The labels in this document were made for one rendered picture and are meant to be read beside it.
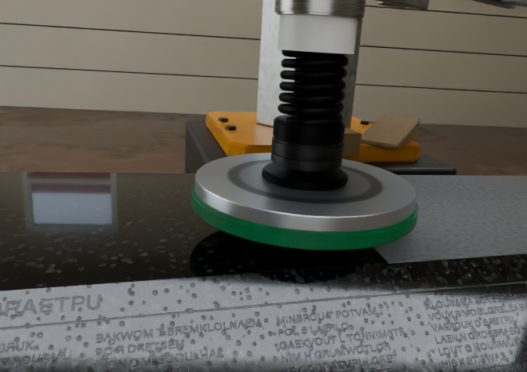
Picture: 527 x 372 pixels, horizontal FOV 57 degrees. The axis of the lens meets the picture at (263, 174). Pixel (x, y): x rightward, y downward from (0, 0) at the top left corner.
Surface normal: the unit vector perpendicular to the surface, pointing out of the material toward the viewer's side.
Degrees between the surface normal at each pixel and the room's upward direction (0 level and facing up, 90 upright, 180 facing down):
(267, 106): 90
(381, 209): 0
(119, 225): 0
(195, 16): 90
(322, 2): 90
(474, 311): 45
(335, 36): 90
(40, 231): 0
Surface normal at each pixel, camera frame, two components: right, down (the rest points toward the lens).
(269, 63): -0.72, 0.14
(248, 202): 0.06, -0.96
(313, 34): -0.22, 0.25
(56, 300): 0.22, -0.49
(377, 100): 0.11, 0.28
